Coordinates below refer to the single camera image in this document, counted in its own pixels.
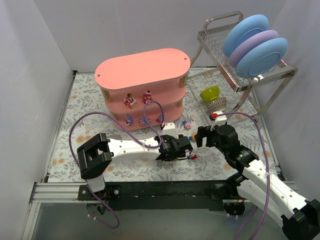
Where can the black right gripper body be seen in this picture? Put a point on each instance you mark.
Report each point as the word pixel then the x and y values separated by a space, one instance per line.
pixel 202 136

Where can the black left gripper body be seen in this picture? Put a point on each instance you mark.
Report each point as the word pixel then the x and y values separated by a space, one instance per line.
pixel 186 144

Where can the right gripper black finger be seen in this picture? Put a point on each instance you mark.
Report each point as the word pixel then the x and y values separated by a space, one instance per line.
pixel 199 138
pixel 204 131

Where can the red blue cat toy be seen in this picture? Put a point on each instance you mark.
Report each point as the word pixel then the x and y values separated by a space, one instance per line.
pixel 192 157

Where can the purple bunny with red bow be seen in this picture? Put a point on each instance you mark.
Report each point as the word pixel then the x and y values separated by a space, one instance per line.
pixel 160 119

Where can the purple bunny with strawberry cake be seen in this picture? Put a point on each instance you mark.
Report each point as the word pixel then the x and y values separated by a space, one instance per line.
pixel 129 121

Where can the pink bear holding white toy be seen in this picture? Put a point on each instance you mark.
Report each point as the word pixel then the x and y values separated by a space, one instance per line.
pixel 147 97

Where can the pink bear strawberry cake toy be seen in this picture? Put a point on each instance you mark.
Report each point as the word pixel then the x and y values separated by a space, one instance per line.
pixel 130 101

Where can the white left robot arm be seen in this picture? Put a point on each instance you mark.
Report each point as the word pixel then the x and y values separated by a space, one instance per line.
pixel 96 154

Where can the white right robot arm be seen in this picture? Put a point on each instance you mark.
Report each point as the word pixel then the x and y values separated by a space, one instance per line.
pixel 298 217

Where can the pink three-tier wooden shelf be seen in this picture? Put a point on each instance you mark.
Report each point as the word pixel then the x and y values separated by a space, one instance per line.
pixel 163 72

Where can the pink round duck toy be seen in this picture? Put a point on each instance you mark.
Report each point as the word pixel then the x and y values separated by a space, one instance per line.
pixel 186 124

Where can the brown patterned ceramic bowl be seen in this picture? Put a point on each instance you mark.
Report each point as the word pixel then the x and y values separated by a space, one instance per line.
pixel 218 104

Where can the green bowl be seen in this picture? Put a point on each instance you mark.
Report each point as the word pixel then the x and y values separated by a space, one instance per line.
pixel 210 94

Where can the blue front plate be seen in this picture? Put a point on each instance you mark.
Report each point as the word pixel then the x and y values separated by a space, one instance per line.
pixel 262 58

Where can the blue plate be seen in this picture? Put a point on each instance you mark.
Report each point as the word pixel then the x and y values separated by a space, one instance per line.
pixel 244 30
pixel 262 58

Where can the metal dish rack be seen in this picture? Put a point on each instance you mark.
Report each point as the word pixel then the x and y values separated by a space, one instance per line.
pixel 211 39

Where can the purple plate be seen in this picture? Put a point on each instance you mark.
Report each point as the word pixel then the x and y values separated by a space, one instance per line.
pixel 250 44

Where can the blue rear plate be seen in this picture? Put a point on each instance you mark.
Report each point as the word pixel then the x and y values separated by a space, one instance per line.
pixel 244 30

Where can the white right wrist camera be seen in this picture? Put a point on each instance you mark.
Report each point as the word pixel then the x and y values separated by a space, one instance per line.
pixel 218 119

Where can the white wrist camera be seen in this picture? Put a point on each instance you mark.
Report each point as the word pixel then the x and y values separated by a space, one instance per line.
pixel 168 128
pixel 218 119

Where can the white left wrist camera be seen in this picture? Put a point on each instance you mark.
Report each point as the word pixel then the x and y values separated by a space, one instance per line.
pixel 168 128

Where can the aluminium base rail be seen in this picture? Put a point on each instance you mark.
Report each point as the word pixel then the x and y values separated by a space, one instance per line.
pixel 214 195

